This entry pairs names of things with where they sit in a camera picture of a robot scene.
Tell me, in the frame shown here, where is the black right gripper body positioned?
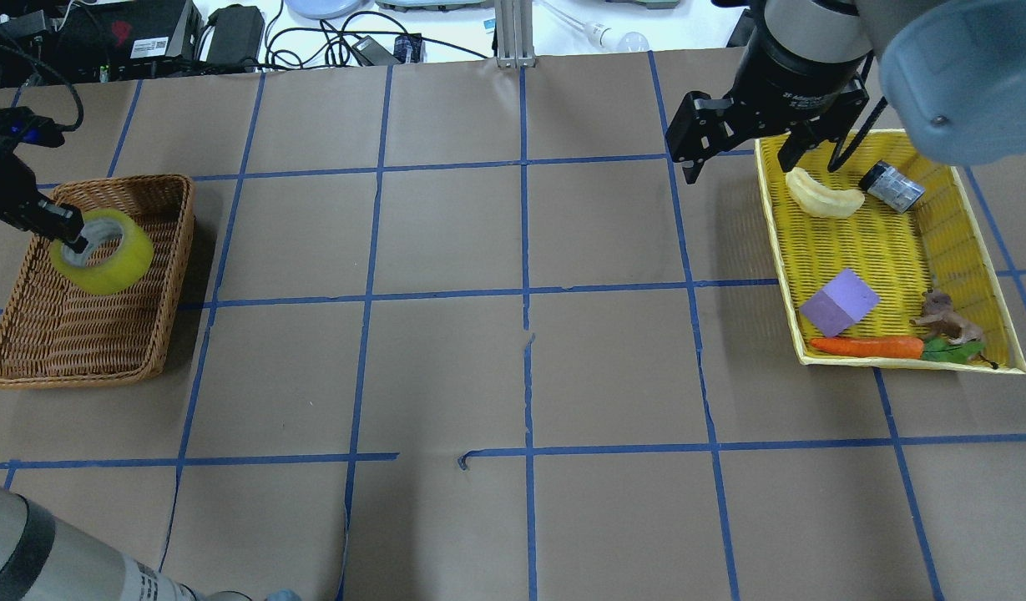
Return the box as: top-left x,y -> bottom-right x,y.
723,24 -> 871,147

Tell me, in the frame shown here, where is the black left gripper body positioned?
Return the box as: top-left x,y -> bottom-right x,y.
0,152 -> 58,235

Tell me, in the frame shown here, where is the yellow tape roll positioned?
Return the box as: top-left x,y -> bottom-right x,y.
48,209 -> 155,295

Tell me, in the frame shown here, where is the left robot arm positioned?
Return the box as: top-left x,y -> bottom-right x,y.
0,139 -> 202,600

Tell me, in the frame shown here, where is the yellow toy banana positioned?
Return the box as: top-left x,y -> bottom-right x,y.
785,167 -> 865,221

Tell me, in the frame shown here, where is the small black can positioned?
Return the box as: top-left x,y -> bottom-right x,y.
857,160 -> 926,214

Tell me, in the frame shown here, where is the brown wicker basket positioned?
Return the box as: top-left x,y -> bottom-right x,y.
0,174 -> 195,389

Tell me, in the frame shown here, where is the yellow plastic tray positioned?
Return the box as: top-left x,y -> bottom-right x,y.
754,129 -> 1026,374

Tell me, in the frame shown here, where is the purple foam cube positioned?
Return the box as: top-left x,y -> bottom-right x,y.
799,269 -> 882,337

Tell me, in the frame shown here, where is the black computer box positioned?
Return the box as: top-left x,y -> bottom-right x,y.
38,1 -> 202,83

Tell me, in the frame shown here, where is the brown toy figure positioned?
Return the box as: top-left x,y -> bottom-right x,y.
909,290 -> 983,346

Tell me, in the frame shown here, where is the orange toy carrot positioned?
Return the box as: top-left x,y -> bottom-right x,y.
808,336 -> 998,369

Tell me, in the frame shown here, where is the black power adapter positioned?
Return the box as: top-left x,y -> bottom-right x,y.
204,4 -> 265,73

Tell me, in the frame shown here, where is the blue plate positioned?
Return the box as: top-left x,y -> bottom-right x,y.
285,0 -> 363,22

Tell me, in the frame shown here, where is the aluminium frame post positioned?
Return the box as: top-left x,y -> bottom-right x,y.
494,0 -> 537,68

